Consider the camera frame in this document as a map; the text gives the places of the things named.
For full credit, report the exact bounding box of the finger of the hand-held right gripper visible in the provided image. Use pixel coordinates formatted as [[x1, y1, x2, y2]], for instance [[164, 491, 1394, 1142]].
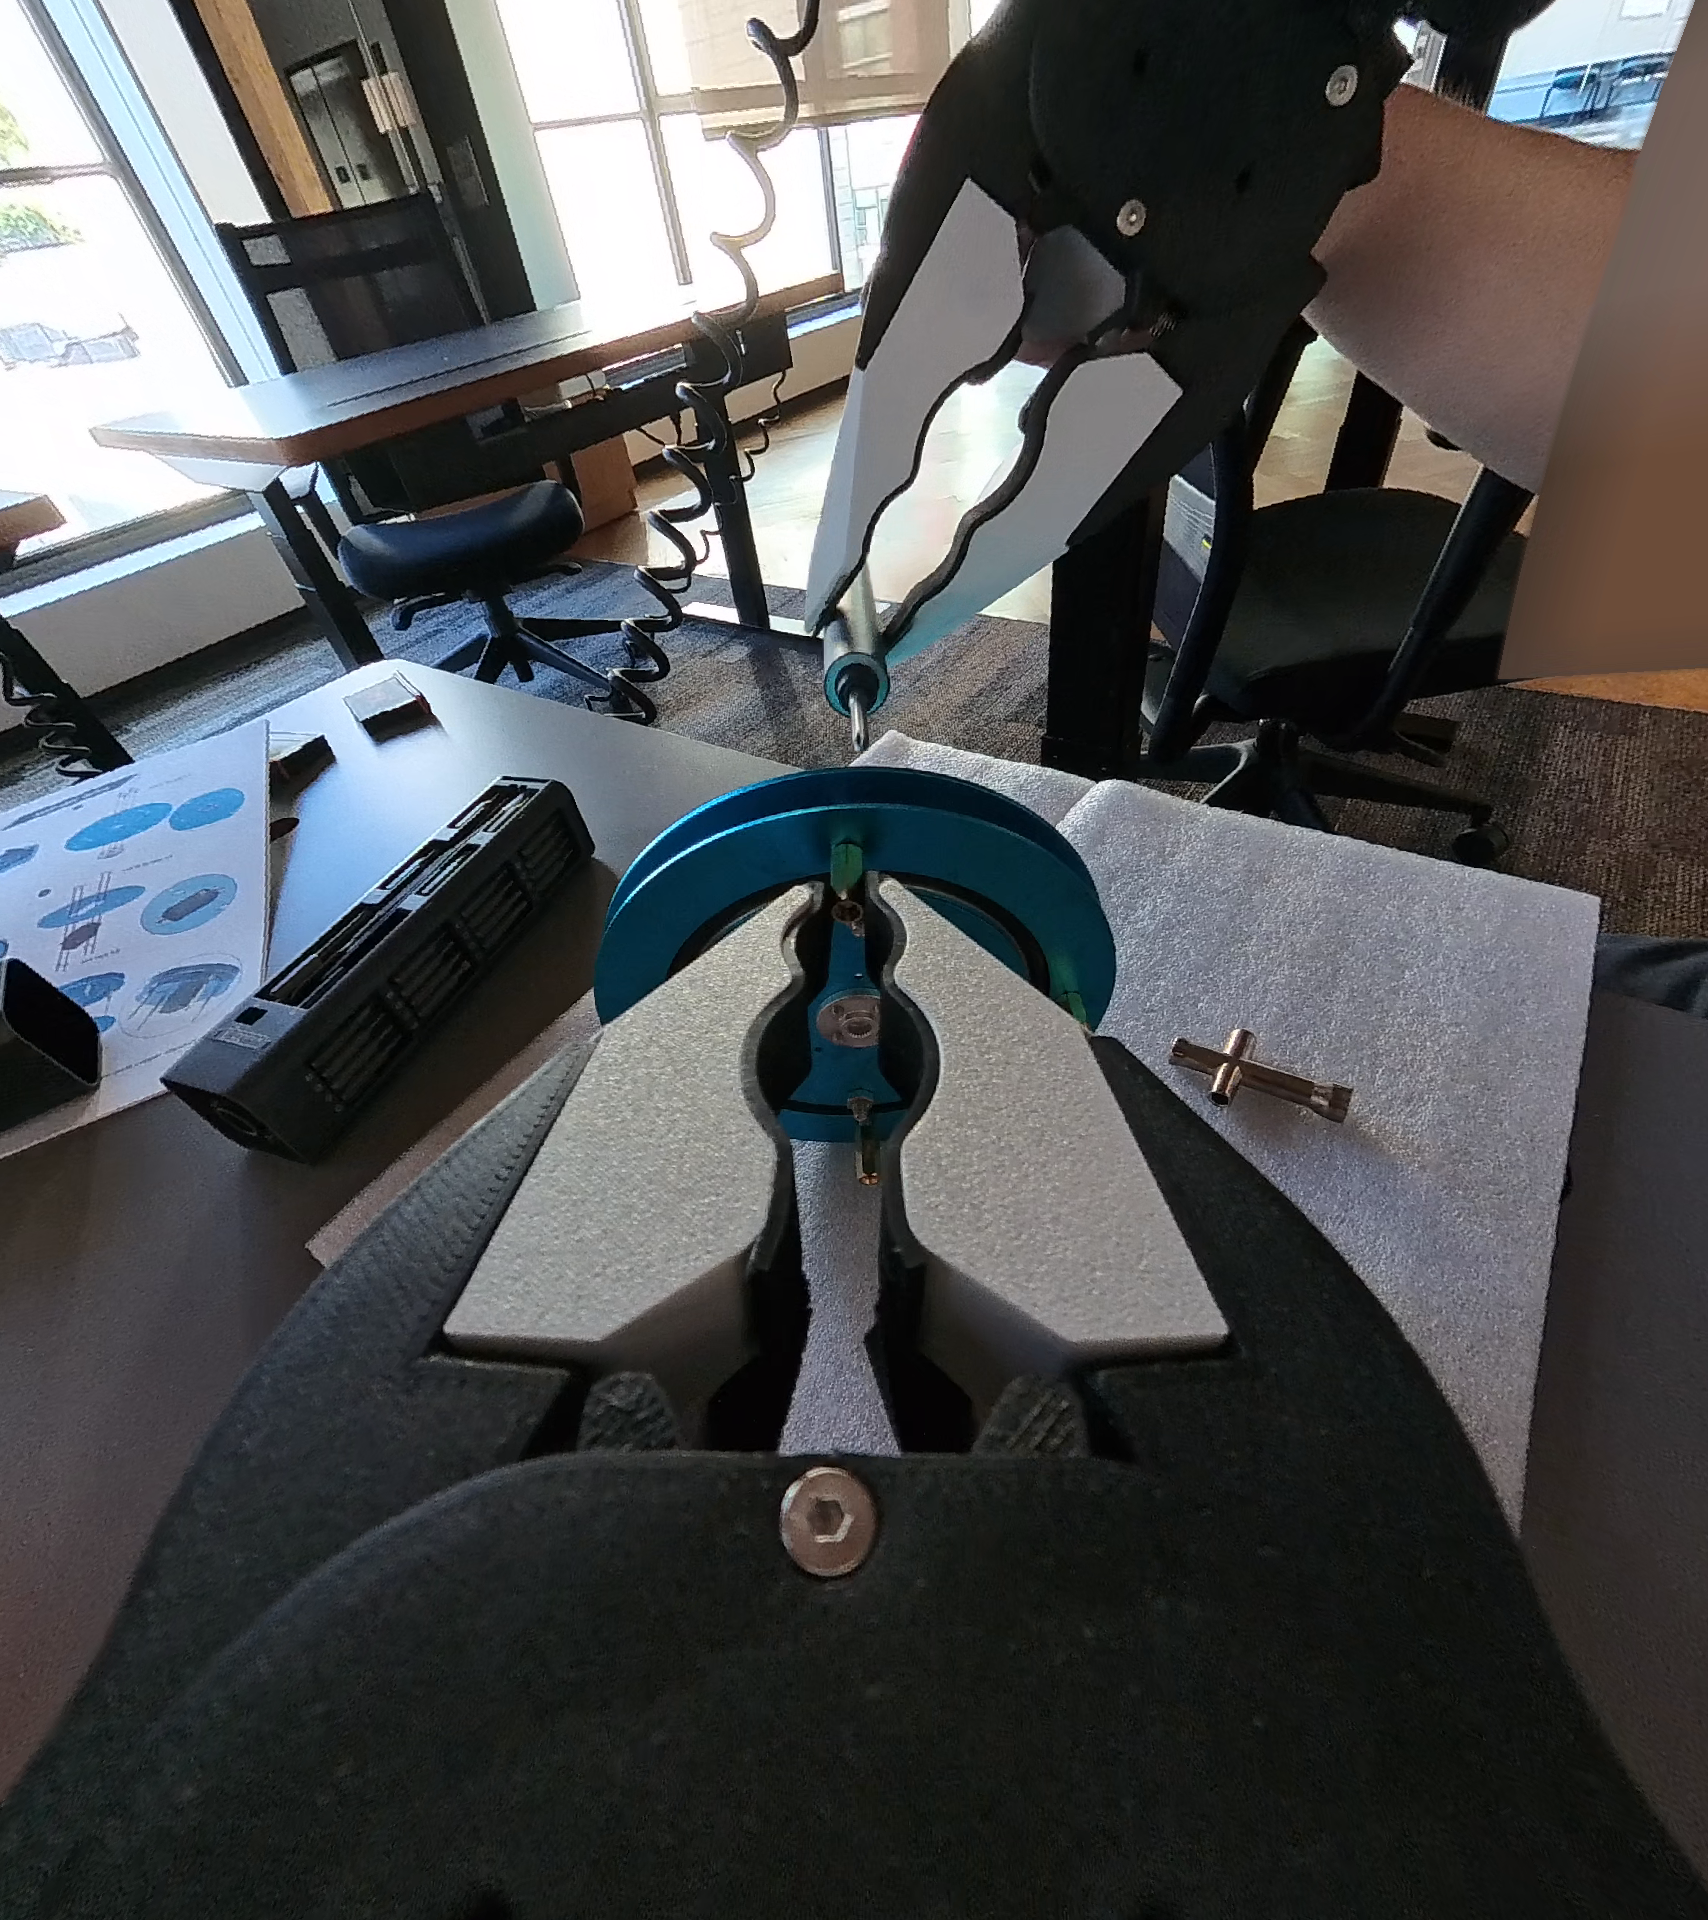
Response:
[[801, 179, 1034, 640], [880, 348, 1186, 665]]

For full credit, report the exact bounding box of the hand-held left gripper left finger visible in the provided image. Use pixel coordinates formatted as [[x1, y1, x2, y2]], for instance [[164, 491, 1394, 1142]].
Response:
[[440, 881, 835, 1453]]

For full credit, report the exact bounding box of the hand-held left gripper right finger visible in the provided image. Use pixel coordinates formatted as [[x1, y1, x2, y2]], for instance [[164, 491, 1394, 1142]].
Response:
[[855, 876, 1235, 1453]]

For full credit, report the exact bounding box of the black electric screwdriver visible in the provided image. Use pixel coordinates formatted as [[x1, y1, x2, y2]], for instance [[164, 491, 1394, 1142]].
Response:
[[816, 565, 899, 752]]

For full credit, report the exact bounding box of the blue round metal turntable base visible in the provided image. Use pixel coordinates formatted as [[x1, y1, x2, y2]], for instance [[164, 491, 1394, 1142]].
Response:
[[595, 763, 1118, 1188]]

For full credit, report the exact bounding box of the person's right forearm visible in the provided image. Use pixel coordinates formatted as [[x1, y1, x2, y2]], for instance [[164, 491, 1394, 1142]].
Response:
[[1301, 82, 1648, 498]]

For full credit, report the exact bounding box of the metal cross wrench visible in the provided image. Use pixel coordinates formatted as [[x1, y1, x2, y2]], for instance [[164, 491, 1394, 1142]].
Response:
[[1166, 1025, 1356, 1132]]

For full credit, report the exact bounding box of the black office chair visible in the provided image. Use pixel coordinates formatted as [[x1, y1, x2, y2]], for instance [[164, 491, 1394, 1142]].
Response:
[[1137, 336, 1535, 869], [214, 192, 665, 725]]

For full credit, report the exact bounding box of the black screwdriver bit case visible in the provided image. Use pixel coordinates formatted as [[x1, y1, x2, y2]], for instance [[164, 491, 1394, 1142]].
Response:
[[159, 773, 599, 1166]]

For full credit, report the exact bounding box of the white foam mat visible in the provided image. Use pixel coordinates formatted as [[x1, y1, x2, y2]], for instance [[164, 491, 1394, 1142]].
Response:
[[307, 727, 1604, 1532]]

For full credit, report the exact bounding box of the white illustrated instruction sheet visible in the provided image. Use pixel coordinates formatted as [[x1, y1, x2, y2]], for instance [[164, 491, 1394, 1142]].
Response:
[[0, 719, 273, 1193]]

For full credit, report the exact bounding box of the hanging cable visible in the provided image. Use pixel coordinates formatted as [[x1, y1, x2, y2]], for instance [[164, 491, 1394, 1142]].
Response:
[[611, 0, 831, 725]]

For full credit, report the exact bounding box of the black coiled cable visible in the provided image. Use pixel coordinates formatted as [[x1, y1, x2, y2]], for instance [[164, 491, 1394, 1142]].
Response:
[[0, 621, 99, 779]]

